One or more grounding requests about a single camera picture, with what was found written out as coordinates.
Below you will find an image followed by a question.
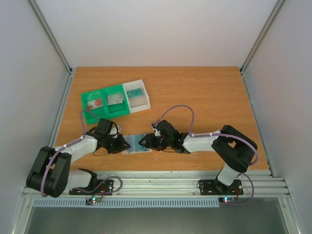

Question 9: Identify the right aluminium frame post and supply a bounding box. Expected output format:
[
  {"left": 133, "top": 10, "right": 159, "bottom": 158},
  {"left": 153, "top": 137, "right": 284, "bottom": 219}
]
[{"left": 240, "top": 0, "right": 286, "bottom": 76}]

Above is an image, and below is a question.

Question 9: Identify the red-patterned card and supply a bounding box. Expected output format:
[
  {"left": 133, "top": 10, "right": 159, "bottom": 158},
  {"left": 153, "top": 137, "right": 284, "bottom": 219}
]
[{"left": 87, "top": 98, "right": 103, "bottom": 110}]

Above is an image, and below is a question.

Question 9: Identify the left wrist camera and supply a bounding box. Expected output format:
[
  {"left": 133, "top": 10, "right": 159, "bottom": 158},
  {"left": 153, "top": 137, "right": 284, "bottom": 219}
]
[{"left": 109, "top": 125, "right": 121, "bottom": 135}]

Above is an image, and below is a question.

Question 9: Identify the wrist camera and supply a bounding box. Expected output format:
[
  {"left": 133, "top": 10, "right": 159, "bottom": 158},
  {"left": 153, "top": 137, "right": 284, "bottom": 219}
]
[
  {"left": 152, "top": 123, "right": 161, "bottom": 137},
  {"left": 109, "top": 125, "right": 121, "bottom": 135}
]

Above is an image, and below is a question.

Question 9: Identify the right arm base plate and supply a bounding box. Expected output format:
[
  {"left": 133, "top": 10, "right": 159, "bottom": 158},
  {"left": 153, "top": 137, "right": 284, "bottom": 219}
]
[{"left": 196, "top": 179, "right": 244, "bottom": 196}]

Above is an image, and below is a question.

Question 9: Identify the white card holder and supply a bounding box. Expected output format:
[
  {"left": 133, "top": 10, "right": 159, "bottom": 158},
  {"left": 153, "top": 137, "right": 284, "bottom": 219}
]
[{"left": 121, "top": 133, "right": 152, "bottom": 155}]

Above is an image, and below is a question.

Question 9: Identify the white translucent tray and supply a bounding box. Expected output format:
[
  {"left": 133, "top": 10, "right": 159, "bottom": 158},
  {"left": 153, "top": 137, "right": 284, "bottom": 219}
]
[{"left": 122, "top": 79, "right": 151, "bottom": 114}]

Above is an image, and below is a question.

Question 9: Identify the circuit board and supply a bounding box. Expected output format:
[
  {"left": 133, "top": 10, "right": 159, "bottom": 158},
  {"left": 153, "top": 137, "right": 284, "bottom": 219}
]
[
  {"left": 219, "top": 196, "right": 236, "bottom": 203},
  {"left": 85, "top": 197, "right": 101, "bottom": 205}
]

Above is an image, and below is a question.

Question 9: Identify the left aluminium frame post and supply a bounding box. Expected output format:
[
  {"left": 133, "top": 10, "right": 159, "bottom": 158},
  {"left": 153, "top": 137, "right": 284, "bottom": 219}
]
[{"left": 27, "top": 0, "right": 72, "bottom": 75}]

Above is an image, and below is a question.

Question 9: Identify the green two-compartment tray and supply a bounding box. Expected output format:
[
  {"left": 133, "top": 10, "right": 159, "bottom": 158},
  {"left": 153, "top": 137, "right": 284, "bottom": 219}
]
[{"left": 80, "top": 84, "right": 130, "bottom": 119}]

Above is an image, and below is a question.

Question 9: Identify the teal card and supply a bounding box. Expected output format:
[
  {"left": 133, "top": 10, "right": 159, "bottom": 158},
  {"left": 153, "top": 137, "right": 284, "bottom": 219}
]
[{"left": 126, "top": 88, "right": 143, "bottom": 99}]

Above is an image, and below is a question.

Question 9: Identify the white cherry-blossom card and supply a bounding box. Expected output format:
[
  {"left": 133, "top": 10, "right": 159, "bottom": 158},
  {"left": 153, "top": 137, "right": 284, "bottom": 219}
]
[{"left": 114, "top": 95, "right": 124, "bottom": 104}]

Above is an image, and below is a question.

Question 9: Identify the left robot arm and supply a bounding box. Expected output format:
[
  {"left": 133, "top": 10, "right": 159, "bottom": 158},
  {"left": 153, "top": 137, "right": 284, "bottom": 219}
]
[{"left": 26, "top": 118, "right": 130, "bottom": 198}]

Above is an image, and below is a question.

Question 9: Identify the aluminium front rail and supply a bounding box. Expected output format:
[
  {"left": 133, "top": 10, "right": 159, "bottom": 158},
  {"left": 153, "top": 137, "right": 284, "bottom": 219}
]
[{"left": 97, "top": 170, "right": 290, "bottom": 197}]

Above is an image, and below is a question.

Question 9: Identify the slotted cable duct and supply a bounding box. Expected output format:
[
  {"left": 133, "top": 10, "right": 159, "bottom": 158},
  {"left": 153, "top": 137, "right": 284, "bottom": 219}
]
[{"left": 33, "top": 197, "right": 219, "bottom": 208}]

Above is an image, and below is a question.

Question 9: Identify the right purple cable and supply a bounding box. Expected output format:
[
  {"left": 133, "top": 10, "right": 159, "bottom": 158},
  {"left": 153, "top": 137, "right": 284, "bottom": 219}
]
[{"left": 156, "top": 105, "right": 259, "bottom": 205}]

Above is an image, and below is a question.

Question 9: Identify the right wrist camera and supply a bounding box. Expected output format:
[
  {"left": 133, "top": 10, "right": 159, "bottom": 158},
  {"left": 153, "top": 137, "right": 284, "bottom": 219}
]
[{"left": 152, "top": 123, "right": 161, "bottom": 137}]

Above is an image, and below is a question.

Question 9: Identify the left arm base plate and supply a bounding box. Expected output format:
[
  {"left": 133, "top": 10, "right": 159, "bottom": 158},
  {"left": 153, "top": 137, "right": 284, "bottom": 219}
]
[{"left": 69, "top": 179, "right": 114, "bottom": 195}]

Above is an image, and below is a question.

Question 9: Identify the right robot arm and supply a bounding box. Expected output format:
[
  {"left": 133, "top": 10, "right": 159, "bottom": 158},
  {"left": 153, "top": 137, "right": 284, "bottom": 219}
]
[{"left": 138, "top": 120, "right": 259, "bottom": 195}]

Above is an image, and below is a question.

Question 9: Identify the right circuit board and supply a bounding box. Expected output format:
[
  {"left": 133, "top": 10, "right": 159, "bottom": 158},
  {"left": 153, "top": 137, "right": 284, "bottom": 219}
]
[{"left": 219, "top": 196, "right": 236, "bottom": 203}]

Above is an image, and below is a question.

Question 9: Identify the left circuit board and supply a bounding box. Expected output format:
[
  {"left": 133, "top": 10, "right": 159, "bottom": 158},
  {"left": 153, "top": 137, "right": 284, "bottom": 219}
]
[{"left": 85, "top": 197, "right": 101, "bottom": 205}]

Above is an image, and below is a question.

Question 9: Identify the aluminium frame post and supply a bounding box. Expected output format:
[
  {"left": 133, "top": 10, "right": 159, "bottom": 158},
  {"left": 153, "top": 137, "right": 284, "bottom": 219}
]
[
  {"left": 240, "top": 0, "right": 286, "bottom": 76},
  {"left": 27, "top": 0, "right": 72, "bottom": 75}
]

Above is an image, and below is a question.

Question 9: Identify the grey card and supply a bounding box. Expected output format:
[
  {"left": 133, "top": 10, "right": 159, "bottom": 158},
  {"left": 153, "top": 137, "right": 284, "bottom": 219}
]
[{"left": 106, "top": 93, "right": 124, "bottom": 105}]

